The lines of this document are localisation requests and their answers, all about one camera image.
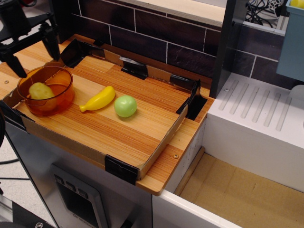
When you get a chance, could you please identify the yellow toy banana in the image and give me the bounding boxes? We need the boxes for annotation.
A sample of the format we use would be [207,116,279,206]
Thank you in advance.
[79,86,115,112]

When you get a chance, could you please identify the cardboard fence with black tape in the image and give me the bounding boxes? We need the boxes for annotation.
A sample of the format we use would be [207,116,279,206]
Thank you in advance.
[0,50,214,194]

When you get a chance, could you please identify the silver toy oven front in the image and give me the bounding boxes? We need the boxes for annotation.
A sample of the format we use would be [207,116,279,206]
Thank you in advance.
[6,123,152,228]

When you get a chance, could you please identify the green toy apple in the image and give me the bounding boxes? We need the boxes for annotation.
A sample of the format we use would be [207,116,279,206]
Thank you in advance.
[114,95,137,118]

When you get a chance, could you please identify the white toy sink unit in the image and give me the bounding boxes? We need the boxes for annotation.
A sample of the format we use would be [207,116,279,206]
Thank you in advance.
[152,74,304,228]

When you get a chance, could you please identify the yellow toy potato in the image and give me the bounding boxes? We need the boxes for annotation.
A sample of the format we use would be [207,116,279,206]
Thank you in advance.
[28,82,57,112]

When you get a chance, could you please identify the teal plastic bin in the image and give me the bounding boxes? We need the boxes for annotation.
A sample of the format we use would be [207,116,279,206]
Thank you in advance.
[276,0,304,81]

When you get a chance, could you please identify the orange transparent plastic pot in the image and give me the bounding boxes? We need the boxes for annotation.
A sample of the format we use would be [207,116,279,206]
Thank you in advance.
[17,66,74,116]

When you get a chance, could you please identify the yellow toy in bin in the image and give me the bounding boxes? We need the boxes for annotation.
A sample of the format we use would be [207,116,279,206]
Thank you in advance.
[290,0,304,9]

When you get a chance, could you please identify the black cable bundle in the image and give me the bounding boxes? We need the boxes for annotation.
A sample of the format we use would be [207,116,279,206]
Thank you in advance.
[244,0,289,26]

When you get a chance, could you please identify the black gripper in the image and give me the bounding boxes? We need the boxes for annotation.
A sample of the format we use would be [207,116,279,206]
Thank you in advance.
[0,0,60,78]

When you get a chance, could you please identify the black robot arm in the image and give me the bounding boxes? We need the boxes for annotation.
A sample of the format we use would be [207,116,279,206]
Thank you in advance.
[0,0,60,78]

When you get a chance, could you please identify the dark grey vertical post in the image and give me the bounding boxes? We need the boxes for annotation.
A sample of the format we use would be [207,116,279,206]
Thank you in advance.
[209,0,247,98]

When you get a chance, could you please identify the dark grey left post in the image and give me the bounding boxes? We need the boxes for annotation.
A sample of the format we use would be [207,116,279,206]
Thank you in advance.
[48,0,80,43]

